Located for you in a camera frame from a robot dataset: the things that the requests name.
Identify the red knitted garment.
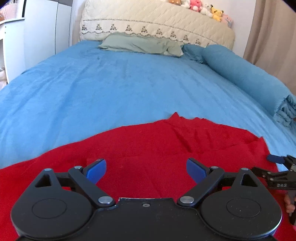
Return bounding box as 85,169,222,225
0,112,296,241

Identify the person's right hand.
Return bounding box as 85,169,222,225
284,194,295,214

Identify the rolled blue blanket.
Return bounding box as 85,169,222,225
182,44,295,128

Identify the beige curtain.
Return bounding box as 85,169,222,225
243,0,296,94

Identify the blue bed sheet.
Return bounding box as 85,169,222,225
1,41,295,168

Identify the yellow plush toy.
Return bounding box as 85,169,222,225
211,6,224,22

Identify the green pillow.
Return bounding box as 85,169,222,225
98,33,184,57

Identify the pink plush toy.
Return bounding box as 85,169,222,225
190,0,202,12

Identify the white shelf desk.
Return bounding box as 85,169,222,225
1,18,26,83

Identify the white wardrobe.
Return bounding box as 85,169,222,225
23,0,73,69

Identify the beige quilted headboard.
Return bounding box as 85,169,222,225
79,1,235,50

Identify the orange plush toy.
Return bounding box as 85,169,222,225
168,0,182,6

